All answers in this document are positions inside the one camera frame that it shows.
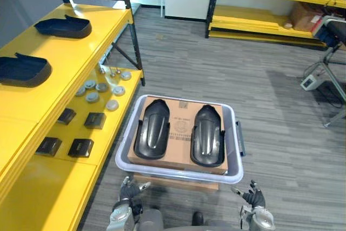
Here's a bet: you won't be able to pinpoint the small white device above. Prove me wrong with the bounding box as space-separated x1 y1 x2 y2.
300 74 321 90

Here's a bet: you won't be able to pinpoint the black bin latch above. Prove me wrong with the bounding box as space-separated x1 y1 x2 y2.
235 119 247 157

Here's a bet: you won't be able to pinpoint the silver metal stand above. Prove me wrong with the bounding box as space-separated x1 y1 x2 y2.
304 46 346 128

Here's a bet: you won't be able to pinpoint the black padded bench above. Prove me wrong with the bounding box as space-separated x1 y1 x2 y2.
321 15 346 51

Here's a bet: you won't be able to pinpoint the printed cardboard box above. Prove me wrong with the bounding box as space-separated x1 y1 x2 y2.
127 95 229 176

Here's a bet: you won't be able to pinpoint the grey plastic bin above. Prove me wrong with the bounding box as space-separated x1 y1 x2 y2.
115 94 244 184

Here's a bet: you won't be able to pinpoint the long yellow shelf unit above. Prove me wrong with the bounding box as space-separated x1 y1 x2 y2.
0 0 147 231

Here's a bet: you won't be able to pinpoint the red and blue box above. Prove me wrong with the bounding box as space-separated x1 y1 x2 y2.
312 16 330 40

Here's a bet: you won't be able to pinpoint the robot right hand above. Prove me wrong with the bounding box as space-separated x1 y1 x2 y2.
231 179 267 208

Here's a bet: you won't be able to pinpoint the brown cardboard box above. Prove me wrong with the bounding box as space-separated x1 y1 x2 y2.
290 2 325 32

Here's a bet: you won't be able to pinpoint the robot silver leg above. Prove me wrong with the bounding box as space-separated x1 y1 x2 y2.
139 208 165 231

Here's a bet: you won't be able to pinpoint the small black box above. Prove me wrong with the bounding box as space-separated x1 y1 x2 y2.
83 111 107 130
67 138 95 159
35 136 63 157
57 107 77 126

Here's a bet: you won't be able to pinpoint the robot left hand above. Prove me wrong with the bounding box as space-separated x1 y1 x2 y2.
120 176 151 202

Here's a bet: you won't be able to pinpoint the yellow shelf unit black posts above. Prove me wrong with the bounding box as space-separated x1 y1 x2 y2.
204 0 346 51

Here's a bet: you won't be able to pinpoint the black plastic housing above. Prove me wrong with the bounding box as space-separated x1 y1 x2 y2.
34 14 92 39
133 99 171 161
189 104 226 169
0 52 52 89

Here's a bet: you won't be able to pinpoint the robot dark foot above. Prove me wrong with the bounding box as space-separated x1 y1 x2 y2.
191 211 205 226

